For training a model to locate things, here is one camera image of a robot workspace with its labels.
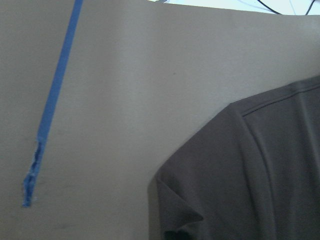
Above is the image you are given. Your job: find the black thin cable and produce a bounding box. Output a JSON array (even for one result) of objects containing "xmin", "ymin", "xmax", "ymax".
[{"xmin": 256, "ymin": 0, "xmax": 316, "ymax": 16}]

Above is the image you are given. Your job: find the dark brown t-shirt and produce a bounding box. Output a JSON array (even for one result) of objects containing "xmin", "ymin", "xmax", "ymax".
[{"xmin": 155, "ymin": 77, "xmax": 320, "ymax": 240}]

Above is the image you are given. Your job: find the brown paper table cover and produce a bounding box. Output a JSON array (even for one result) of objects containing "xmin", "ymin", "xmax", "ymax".
[{"xmin": 0, "ymin": 0, "xmax": 320, "ymax": 240}]

